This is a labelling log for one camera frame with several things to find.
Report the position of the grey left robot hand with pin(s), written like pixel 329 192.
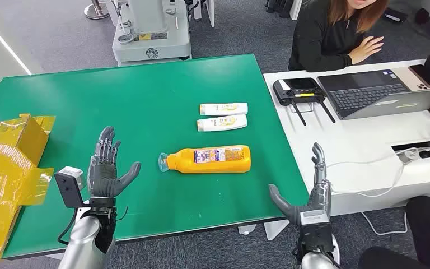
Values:
pixel 103 178

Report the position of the person's hand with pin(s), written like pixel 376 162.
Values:
pixel 367 48

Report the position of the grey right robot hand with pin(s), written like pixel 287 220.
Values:
pixel 319 196

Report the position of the orange detergent bottle clear cap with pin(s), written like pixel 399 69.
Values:
pixel 207 159

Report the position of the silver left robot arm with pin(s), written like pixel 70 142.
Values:
pixel 85 241

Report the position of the white shampoo bottle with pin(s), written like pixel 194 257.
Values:
pixel 222 109
pixel 220 123

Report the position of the black flat box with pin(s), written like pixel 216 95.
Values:
pixel 395 15

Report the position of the grey open laptop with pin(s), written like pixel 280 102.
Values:
pixel 367 94

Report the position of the gold smartphone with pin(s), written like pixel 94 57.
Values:
pixel 404 78

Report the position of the white table foot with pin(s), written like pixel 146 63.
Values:
pixel 274 229
pixel 246 229

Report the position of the black remote controller with antennas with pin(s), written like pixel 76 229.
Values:
pixel 298 91

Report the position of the black chair base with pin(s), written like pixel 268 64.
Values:
pixel 278 7

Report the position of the white power strip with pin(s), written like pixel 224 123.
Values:
pixel 408 155

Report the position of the yellow taped cardboard box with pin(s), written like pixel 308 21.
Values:
pixel 0 178

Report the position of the white machine base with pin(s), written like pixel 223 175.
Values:
pixel 152 37

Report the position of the white furniture panel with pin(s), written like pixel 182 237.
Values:
pixel 209 11

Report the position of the metal stanchion base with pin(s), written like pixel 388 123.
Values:
pixel 96 11

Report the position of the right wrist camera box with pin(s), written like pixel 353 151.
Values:
pixel 315 230

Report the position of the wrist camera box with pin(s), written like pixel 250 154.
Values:
pixel 68 185
pixel 315 230

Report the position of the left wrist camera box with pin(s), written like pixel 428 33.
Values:
pixel 68 185

